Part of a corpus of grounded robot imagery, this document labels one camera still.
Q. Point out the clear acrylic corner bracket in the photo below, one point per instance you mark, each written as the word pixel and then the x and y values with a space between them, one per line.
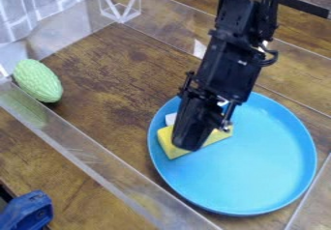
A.
pixel 119 12

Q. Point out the blue clamp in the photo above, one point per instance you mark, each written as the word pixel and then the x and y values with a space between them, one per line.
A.
pixel 28 212

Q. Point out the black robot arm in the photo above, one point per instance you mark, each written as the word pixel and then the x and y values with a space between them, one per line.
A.
pixel 251 19

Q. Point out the white patterned curtain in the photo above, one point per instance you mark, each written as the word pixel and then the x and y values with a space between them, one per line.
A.
pixel 22 14

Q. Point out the yellow butter block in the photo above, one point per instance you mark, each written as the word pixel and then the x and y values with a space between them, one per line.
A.
pixel 174 152

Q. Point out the green bitter gourd toy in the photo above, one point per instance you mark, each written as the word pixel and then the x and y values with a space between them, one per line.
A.
pixel 38 81

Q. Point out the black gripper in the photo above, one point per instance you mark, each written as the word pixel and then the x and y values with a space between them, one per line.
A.
pixel 216 89

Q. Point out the clear acrylic barrier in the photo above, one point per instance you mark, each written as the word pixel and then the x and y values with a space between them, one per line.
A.
pixel 300 76
pixel 144 196

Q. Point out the clear acrylic front barrier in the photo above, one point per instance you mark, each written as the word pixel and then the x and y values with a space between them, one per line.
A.
pixel 144 196

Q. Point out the white toy fish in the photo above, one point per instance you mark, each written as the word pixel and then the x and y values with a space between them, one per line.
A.
pixel 170 119

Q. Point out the clear acrylic back barrier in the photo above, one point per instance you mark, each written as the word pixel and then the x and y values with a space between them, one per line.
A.
pixel 300 76

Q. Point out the blue oval tray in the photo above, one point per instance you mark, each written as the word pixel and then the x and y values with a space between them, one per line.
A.
pixel 249 174

